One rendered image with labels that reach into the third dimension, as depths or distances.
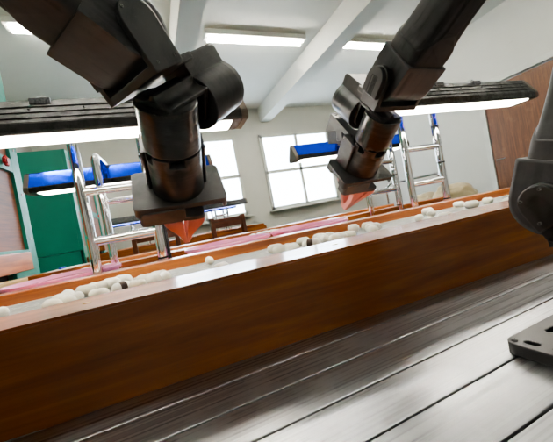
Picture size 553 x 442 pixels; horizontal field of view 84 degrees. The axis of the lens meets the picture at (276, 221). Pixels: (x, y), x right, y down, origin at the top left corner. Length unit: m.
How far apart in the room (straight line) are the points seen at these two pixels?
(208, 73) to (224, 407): 0.32
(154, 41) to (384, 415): 0.33
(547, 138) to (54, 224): 3.35
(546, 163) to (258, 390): 0.32
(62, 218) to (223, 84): 3.11
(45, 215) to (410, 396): 3.32
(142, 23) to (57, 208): 3.15
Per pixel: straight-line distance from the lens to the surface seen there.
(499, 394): 0.29
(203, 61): 0.37
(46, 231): 3.42
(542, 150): 0.36
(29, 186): 1.28
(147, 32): 0.30
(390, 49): 0.48
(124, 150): 5.87
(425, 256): 0.48
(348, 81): 0.56
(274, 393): 0.31
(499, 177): 5.39
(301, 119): 6.82
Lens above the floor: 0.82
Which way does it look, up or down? 1 degrees down
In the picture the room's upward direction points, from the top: 11 degrees counter-clockwise
